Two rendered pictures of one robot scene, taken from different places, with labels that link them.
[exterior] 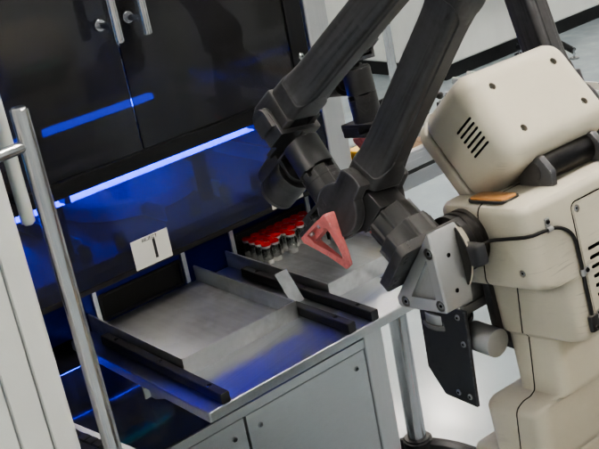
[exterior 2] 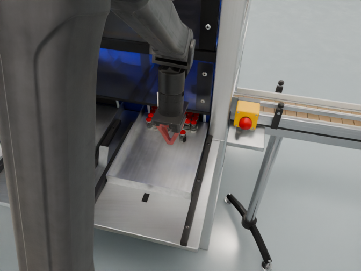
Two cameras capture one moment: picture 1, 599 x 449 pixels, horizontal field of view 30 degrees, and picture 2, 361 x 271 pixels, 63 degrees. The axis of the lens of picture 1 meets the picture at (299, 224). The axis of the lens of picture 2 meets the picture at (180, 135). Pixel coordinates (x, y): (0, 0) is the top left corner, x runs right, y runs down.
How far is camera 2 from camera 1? 1.87 m
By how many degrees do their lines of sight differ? 47
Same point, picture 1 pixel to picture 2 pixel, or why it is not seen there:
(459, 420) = (294, 222)
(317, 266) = (150, 152)
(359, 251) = (177, 163)
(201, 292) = (108, 118)
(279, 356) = not seen: hidden behind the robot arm
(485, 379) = (331, 216)
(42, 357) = not seen: outside the picture
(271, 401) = not seen: hidden behind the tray
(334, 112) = (224, 77)
